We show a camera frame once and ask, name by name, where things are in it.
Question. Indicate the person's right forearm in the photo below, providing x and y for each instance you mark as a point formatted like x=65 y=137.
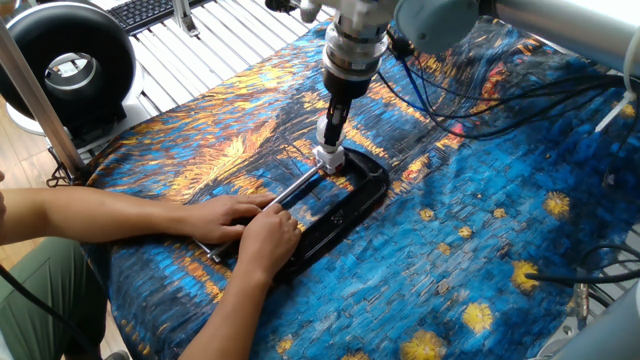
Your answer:
x=227 y=325

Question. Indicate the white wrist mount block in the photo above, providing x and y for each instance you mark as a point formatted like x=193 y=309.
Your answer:
x=350 y=7

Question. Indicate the aluminium frame post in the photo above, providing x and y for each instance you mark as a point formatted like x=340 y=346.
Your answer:
x=35 y=95

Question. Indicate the person's right hand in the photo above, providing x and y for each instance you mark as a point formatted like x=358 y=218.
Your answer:
x=269 y=242

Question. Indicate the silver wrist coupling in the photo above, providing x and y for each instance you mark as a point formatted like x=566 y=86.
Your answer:
x=352 y=47

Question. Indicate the silver upright bracket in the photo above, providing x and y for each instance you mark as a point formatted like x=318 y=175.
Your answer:
x=184 y=17

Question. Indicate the black C-clamp silver screw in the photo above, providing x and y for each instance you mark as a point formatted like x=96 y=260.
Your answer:
x=345 y=215

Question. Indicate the green trousers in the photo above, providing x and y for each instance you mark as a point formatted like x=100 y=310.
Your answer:
x=35 y=290

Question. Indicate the person's left forearm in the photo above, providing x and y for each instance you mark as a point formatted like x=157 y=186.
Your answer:
x=100 y=215

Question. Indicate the person's left hand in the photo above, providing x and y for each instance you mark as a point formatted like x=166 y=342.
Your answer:
x=225 y=217

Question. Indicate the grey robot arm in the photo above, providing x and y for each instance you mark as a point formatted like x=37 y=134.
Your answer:
x=435 y=25

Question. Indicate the black keyboard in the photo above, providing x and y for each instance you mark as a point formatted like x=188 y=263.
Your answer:
x=145 y=12

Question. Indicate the blue orange painted tablecloth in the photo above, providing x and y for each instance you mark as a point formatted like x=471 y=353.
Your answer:
x=450 y=210

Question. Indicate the black knob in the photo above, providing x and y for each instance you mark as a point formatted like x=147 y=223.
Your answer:
x=282 y=5

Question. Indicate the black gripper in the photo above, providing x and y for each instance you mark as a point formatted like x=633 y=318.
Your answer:
x=347 y=85

